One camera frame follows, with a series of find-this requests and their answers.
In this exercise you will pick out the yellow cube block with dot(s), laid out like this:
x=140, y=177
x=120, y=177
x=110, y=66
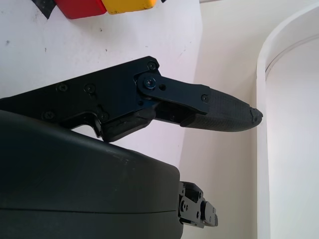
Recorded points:
x=129, y=5

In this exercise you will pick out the white curved panel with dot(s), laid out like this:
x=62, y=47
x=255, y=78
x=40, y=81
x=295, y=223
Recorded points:
x=291, y=124

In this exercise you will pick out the red cube block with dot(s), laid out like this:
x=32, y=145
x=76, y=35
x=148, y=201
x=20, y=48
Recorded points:
x=79, y=7

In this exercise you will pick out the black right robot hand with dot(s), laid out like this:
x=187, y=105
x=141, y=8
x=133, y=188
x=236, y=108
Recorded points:
x=74, y=186

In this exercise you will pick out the black tape strip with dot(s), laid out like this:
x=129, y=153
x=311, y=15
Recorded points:
x=46, y=7

